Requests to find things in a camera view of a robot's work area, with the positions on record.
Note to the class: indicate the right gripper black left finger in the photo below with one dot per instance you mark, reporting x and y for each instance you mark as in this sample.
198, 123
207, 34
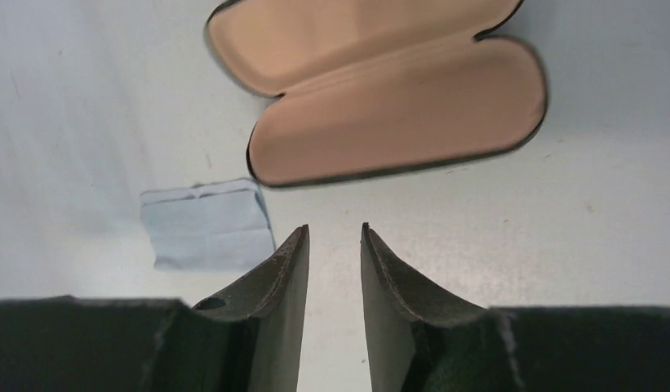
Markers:
262, 314

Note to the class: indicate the light blue cleaning cloth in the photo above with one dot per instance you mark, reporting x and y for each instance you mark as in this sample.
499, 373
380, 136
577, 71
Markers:
208, 228

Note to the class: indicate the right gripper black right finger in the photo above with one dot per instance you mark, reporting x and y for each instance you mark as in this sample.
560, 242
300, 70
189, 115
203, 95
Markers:
406, 316

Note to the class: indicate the black glasses case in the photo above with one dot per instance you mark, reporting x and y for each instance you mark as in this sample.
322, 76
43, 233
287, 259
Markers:
375, 88

